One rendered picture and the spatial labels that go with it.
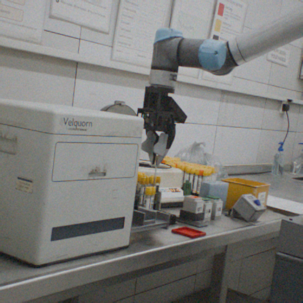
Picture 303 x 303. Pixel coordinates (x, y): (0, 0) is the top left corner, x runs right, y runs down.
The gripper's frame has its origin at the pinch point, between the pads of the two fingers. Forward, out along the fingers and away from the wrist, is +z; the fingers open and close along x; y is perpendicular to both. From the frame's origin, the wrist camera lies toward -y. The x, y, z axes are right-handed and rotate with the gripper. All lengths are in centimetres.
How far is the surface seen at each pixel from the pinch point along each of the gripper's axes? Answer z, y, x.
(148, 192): 7.9, 7.5, 3.8
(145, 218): 13.1, 13.9, 8.4
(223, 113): -15, -125, -50
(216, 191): 10.5, -33.8, 1.4
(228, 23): -57, -113, -48
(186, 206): 12.9, -11.3, 4.7
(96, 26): -40, -23, -50
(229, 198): 14.0, -45.9, 0.3
